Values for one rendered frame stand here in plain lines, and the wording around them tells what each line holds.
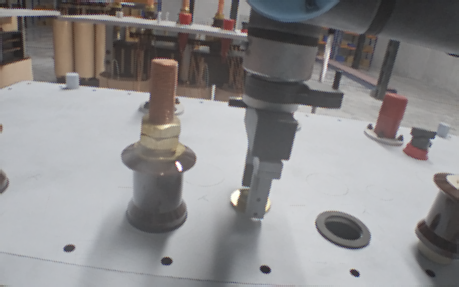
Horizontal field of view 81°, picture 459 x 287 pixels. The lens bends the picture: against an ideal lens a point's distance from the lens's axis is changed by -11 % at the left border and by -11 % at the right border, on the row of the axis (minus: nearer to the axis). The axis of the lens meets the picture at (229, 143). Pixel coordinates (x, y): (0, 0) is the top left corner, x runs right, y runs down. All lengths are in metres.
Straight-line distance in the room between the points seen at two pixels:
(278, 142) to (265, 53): 0.10
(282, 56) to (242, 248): 0.24
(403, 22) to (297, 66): 0.15
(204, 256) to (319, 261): 0.14
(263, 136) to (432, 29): 0.20
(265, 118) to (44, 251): 0.29
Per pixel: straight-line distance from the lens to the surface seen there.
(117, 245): 0.38
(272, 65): 0.35
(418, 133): 0.89
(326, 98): 0.39
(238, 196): 0.46
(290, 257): 0.40
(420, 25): 0.26
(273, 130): 0.35
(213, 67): 2.15
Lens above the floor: 1.62
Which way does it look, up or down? 23 degrees down
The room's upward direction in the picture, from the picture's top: 9 degrees clockwise
